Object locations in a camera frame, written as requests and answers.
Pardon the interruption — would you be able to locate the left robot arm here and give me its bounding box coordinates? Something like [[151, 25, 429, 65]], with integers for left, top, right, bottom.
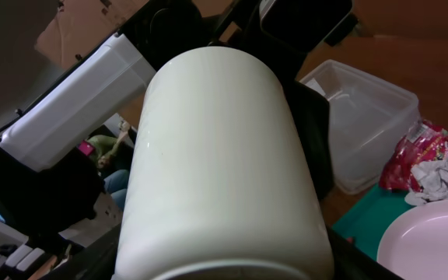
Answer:
[[0, 0, 357, 237]]

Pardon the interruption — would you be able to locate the teal serving tray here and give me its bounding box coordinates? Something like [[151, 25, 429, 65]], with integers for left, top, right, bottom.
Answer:
[[333, 186, 413, 259]]

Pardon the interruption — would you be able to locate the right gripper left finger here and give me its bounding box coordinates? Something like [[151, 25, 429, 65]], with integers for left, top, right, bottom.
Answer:
[[43, 225, 121, 280]]

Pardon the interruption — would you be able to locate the large pink plate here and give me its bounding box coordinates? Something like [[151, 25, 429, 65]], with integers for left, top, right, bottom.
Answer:
[[376, 201, 448, 280]]

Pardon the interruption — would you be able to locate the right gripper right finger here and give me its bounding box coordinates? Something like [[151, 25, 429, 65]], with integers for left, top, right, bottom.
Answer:
[[327, 227, 403, 280]]

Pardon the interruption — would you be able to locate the red snack wrapper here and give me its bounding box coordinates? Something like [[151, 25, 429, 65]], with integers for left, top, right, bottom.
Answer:
[[379, 119, 448, 192]]

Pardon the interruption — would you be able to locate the clear plastic bin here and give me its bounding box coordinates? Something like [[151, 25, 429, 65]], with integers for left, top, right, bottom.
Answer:
[[300, 60, 420, 194]]

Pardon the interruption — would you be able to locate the white cup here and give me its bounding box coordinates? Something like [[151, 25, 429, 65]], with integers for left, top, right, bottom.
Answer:
[[114, 47, 334, 279]]

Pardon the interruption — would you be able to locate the crumpled white napkin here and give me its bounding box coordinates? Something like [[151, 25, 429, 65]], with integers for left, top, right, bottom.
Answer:
[[404, 156, 448, 206]]

